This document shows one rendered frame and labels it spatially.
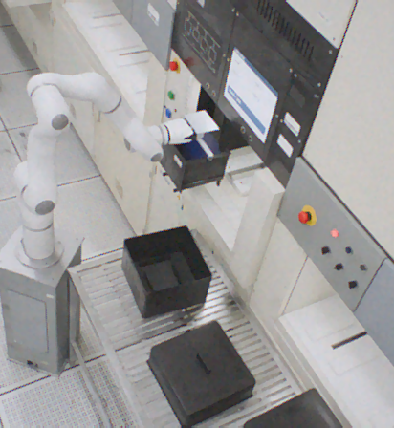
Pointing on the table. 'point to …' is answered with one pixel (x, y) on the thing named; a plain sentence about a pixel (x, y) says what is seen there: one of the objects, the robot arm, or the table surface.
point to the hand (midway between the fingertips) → (199, 125)
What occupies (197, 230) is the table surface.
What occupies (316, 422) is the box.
